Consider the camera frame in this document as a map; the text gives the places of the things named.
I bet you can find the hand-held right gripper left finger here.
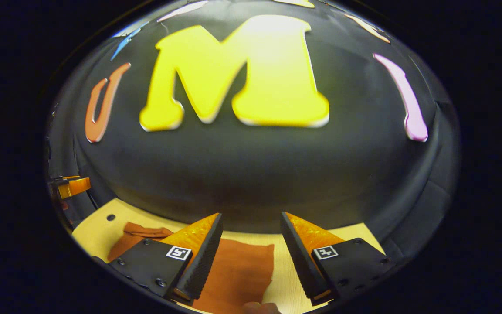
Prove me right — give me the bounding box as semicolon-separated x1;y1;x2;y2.
108;212;224;305

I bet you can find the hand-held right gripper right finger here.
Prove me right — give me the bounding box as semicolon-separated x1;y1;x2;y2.
280;212;396;306

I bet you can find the orange button shirt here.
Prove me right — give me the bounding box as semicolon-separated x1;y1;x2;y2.
107;222;275;314

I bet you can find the black backdrop cloth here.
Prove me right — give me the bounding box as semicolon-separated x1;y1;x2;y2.
46;0;461;262

